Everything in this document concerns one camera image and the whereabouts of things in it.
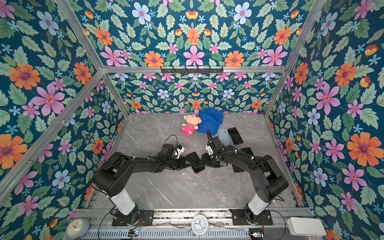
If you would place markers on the black hook rail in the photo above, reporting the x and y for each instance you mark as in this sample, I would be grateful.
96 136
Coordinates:
191 70

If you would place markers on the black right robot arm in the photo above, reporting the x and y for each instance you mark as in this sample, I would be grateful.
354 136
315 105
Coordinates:
267 178

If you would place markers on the purple-edged smartphone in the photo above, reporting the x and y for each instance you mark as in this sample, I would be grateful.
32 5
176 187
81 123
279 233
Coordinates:
195 162

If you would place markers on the beige round clock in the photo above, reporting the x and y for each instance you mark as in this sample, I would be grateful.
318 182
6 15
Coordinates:
77 229

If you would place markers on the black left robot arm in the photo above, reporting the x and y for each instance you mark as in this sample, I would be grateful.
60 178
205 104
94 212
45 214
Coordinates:
113 176

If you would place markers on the light blue phone case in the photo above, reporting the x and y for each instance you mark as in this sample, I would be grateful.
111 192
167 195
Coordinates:
224 137

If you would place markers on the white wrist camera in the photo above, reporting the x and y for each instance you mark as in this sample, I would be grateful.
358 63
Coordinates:
179 150
209 149

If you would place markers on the blue baseball cap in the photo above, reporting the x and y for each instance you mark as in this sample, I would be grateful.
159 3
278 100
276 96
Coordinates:
211 121

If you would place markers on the blue-edged smartphone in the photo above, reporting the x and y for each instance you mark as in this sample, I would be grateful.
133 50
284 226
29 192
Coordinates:
235 136

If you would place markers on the pink plush pig toy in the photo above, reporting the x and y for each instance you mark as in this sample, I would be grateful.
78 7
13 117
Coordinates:
191 125

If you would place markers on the white round clock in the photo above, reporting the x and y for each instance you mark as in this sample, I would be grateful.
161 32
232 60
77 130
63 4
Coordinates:
200 225

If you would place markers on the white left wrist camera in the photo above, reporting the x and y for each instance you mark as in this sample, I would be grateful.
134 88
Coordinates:
179 150

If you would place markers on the silver-edged black smartphone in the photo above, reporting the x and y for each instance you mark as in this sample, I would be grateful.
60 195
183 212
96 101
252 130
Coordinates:
247 150

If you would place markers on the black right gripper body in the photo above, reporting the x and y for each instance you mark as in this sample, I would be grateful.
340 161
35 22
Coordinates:
210 160

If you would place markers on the white box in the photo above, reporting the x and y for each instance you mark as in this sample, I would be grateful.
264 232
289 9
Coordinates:
306 227

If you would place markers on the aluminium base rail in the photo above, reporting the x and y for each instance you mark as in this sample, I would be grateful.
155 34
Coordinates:
228 218

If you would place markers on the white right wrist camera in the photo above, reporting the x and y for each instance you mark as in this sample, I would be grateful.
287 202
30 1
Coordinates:
209 149

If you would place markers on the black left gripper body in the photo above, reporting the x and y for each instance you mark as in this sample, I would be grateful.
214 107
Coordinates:
175 163

